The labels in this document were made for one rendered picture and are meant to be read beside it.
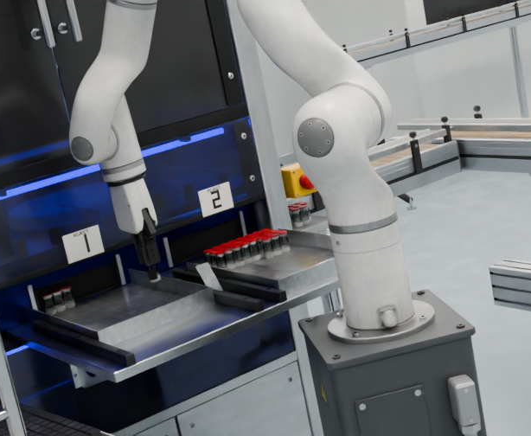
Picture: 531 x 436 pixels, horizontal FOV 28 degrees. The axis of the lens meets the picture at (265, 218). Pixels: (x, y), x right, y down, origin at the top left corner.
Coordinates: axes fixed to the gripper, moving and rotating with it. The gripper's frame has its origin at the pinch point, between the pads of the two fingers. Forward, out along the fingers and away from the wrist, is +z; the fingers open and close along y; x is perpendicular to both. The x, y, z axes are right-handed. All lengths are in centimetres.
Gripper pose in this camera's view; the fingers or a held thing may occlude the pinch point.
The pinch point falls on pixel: (147, 253)
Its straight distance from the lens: 213.6
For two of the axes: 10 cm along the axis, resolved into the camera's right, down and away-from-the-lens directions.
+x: 8.4, -3.3, 4.4
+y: 4.9, 0.9, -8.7
